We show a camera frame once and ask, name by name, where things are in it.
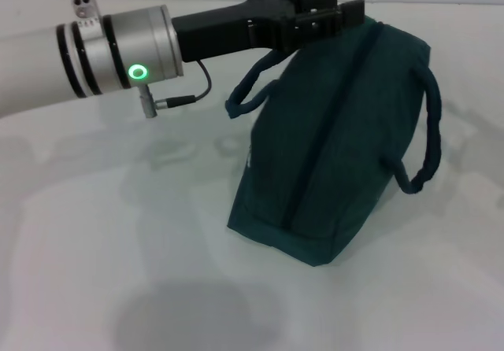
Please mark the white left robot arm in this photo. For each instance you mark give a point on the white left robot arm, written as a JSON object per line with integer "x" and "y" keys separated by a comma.
{"x": 78, "y": 60}

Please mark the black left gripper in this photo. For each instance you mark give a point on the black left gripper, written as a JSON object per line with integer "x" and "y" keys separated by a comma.
{"x": 232, "y": 32}

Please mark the dark blue insulated bag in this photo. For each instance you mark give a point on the dark blue insulated bag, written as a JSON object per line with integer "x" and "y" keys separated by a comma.
{"x": 334, "y": 150}

